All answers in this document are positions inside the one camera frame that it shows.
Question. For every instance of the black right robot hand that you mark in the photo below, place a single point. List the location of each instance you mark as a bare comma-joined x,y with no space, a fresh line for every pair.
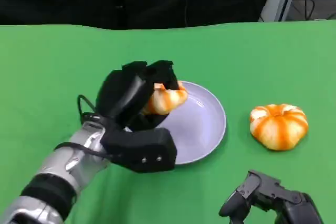
267,195

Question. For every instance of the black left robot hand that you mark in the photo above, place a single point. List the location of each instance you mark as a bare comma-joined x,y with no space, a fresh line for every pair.
120,95

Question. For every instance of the small orange white bread roll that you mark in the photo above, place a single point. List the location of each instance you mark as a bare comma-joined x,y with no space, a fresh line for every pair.
168,100

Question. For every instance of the large orange white bread roll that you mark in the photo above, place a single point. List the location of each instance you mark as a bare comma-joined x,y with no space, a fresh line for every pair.
278,129

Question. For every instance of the lilac plate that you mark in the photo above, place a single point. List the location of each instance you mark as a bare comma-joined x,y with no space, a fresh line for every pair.
194,129

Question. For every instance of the green table cloth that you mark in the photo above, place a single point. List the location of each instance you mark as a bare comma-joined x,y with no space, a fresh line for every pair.
236,58

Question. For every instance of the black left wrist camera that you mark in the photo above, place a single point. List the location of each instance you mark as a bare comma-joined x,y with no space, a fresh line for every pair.
141,148

